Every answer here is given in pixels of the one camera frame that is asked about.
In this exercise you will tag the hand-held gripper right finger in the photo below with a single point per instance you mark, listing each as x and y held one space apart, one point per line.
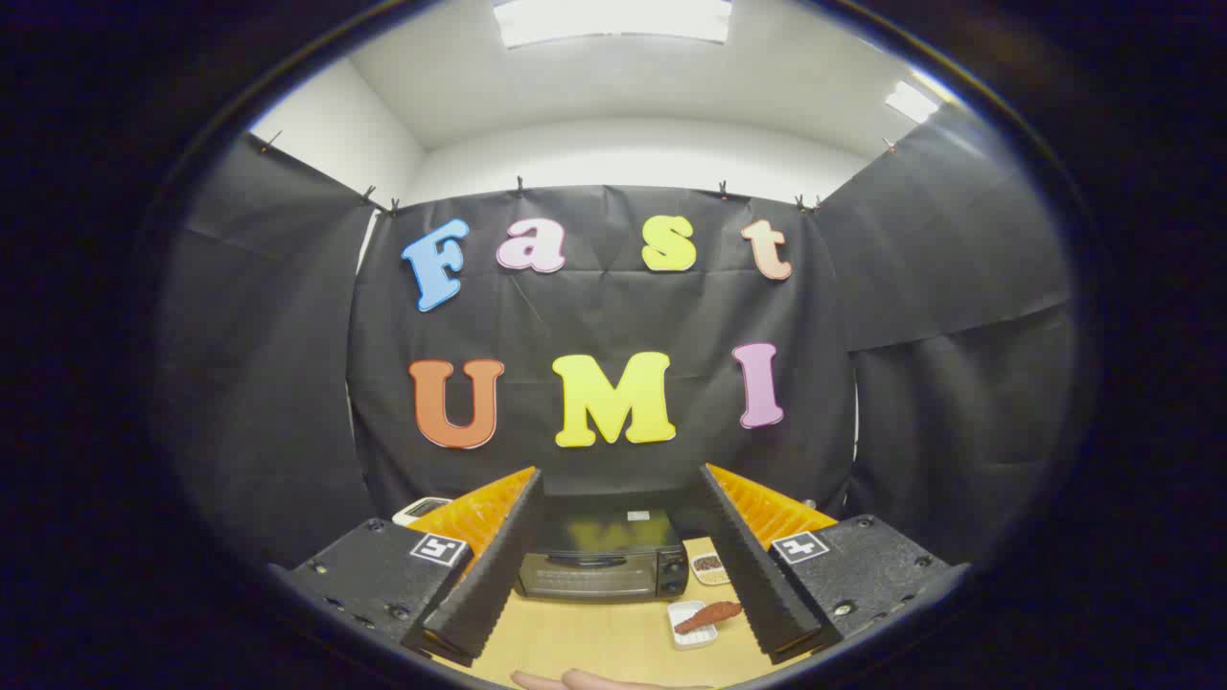
752 565

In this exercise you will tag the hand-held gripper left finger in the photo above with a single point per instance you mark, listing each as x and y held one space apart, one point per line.
498 565

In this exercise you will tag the red raw meat slice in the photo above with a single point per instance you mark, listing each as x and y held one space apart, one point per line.
707 615

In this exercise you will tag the black toaster oven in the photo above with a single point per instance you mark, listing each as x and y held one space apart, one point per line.
599 567

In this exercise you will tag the white bread toaster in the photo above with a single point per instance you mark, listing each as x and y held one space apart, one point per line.
422 507

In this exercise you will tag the white divided dish with grains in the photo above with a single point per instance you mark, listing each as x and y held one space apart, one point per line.
707 565

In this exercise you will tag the white rectangular plastic tray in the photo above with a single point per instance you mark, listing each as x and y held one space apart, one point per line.
692 639

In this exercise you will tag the small ceiling light panel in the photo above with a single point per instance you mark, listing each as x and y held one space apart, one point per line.
911 101

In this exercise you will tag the large ceiling light panel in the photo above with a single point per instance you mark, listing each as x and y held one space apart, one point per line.
613 19

